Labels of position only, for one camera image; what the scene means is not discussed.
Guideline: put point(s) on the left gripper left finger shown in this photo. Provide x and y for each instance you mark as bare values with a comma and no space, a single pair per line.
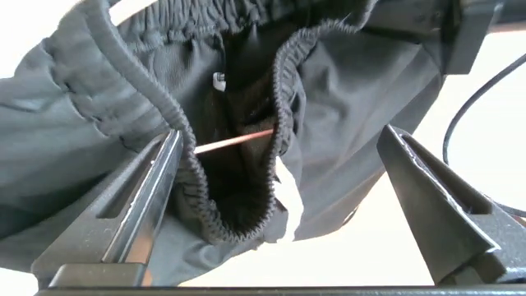
123,230

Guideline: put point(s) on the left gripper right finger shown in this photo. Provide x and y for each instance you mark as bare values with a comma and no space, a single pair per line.
444,238

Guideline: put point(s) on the black garment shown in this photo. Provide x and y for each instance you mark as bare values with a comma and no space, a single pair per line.
349,103

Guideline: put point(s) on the pink clothes hanger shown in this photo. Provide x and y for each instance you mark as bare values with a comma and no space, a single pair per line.
230,141

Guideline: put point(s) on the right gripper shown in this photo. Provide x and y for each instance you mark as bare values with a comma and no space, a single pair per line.
472,33

